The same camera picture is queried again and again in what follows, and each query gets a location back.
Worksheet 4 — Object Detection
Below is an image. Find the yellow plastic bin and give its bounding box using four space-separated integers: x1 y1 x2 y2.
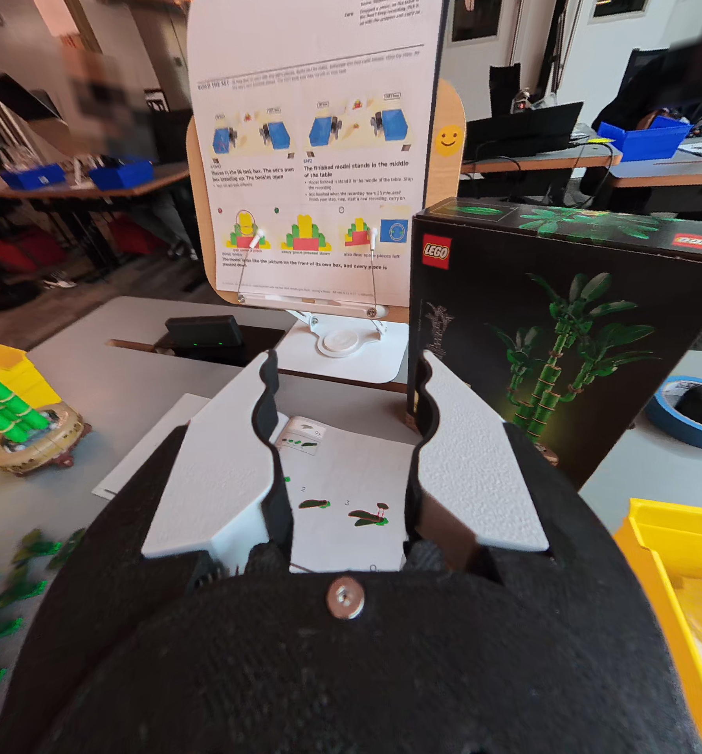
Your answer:
0 337 63 469
613 498 702 754

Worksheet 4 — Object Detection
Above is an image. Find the wooden book stand board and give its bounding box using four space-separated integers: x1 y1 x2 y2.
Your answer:
185 78 466 325

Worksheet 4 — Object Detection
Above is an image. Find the green bamboo lego model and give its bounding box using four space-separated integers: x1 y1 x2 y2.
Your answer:
0 362 92 477

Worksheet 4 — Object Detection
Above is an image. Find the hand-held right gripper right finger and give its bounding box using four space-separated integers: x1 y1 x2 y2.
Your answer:
404 350 550 571

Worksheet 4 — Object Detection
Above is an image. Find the blue tape roll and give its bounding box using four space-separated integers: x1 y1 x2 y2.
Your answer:
645 376 702 453

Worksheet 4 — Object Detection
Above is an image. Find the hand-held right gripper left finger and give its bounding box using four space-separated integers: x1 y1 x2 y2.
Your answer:
141 350 295 575

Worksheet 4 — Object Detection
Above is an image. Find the blue plastic bin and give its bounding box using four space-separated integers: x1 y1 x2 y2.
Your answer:
597 116 695 163
0 164 67 190
88 159 154 190

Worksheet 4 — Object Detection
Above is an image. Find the black laptop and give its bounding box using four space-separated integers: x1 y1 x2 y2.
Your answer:
463 101 584 163

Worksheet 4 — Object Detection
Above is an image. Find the black office chair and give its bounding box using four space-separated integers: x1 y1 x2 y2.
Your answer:
489 64 522 115

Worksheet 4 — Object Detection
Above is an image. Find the black lego set box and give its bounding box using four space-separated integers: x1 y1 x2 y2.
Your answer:
407 197 702 490

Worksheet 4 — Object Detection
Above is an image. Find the white stand base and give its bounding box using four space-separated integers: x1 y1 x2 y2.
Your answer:
274 312 411 384

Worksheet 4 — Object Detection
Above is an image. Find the wooden edged desk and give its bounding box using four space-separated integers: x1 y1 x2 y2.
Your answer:
460 141 623 174
0 162 189 201

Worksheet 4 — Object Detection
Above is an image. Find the pile of green leaf pieces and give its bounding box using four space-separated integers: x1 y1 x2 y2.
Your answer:
0 527 86 690

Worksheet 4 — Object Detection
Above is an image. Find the black rectangular device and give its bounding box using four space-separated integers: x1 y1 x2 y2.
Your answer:
165 315 246 361

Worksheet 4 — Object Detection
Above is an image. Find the open lego instruction booklet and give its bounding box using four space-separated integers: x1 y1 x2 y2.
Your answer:
92 393 419 573

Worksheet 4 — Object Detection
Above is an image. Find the grey desk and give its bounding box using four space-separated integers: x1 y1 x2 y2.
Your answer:
607 138 702 188

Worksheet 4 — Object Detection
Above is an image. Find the white printed instruction sheet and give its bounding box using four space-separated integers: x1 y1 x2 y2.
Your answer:
187 0 446 308

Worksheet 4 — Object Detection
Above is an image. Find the red bag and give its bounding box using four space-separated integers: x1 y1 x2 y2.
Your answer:
109 215 163 254
0 230 66 278

